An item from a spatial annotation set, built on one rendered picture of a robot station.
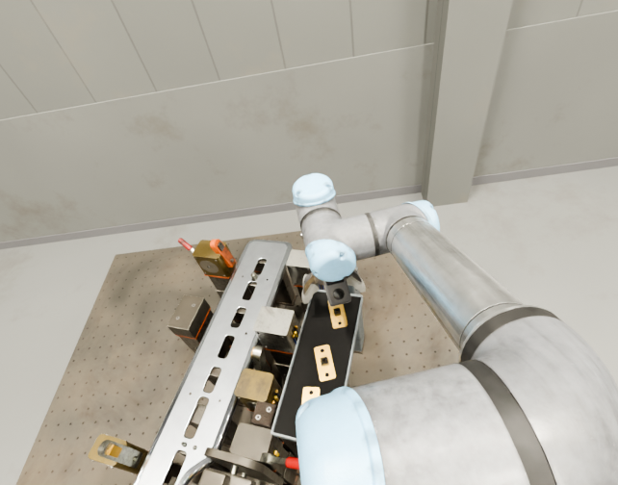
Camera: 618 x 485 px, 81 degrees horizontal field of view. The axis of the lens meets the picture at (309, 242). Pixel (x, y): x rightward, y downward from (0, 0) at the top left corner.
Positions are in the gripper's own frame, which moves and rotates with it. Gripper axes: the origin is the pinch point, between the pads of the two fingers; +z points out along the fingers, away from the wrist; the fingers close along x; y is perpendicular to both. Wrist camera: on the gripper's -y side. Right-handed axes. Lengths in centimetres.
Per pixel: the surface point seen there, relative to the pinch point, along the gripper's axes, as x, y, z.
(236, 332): 32.0, 9.7, 22.1
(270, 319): 18.8, 5.0, 11.1
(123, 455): 59, -21, 18
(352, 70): -39, 164, 19
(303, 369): 10.5, -12.9, 6.1
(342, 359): 1.2, -12.5, 6.1
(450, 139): -93, 140, 64
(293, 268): 11.1, 26.3, 17.2
